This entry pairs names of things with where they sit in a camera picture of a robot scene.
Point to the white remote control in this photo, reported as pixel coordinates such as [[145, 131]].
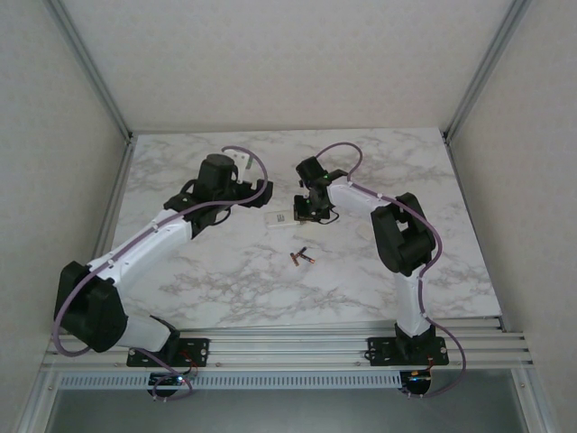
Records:
[[279, 220]]

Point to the black copper AAA battery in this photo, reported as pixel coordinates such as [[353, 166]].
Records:
[[309, 260], [303, 252], [295, 259]]

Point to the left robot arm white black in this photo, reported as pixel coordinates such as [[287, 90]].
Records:
[[149, 248]]

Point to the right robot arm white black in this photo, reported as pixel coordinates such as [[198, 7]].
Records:
[[410, 306]]

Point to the black controller board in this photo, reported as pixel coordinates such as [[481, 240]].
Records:
[[167, 380], [417, 383]]

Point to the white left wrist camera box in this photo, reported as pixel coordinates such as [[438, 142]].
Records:
[[243, 167]]

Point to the aluminium side rail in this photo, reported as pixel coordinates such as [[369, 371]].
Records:
[[108, 225]]

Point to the aluminium rail beam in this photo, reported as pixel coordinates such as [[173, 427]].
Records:
[[288, 352]]

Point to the aluminium frame post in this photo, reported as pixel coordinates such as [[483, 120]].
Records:
[[40, 406], [489, 67], [532, 406], [90, 67]]

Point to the aluminium lower frame post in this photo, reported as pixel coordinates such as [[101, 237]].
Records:
[[532, 406], [40, 406]]

